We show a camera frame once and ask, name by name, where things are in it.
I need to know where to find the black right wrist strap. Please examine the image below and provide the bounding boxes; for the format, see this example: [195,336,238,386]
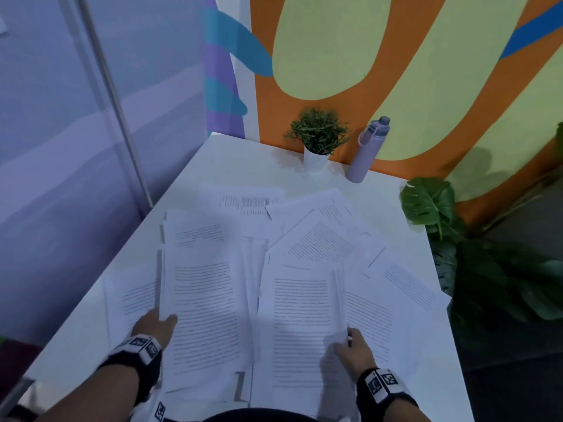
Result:
[355,367,419,422]

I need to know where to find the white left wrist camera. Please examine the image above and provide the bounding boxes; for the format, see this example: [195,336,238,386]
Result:
[147,397,170,422]

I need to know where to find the grey metal frame pole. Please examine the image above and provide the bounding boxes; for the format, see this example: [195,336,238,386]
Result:
[57,0,155,216]

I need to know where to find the person's left forearm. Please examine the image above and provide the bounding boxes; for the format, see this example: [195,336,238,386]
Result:
[35,363,141,422]

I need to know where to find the lilac water bottle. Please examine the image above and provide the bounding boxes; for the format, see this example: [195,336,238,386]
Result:
[345,116,391,184]

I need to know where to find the black left wrist strap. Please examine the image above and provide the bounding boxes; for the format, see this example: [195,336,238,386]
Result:
[97,333,164,407]

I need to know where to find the person's right hand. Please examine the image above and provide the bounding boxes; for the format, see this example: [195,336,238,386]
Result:
[333,328,378,383]

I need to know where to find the person's black shirt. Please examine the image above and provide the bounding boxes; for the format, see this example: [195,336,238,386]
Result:
[215,407,317,422]

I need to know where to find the pile of printed papers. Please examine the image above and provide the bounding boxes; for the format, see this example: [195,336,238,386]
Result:
[103,185,453,422]

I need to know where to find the small green plant white pot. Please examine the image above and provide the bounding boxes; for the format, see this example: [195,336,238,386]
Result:
[284,107,351,173]

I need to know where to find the person's left hand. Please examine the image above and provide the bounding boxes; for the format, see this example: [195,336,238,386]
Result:
[131,308,179,350]

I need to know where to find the large green monstera plant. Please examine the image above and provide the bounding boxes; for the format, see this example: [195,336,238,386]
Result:
[399,122,563,348]

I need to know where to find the black wrist strap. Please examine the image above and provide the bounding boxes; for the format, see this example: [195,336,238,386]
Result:
[355,367,419,422]
[97,333,164,407]

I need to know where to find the white table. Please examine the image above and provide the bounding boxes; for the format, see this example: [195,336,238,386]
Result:
[17,132,476,422]

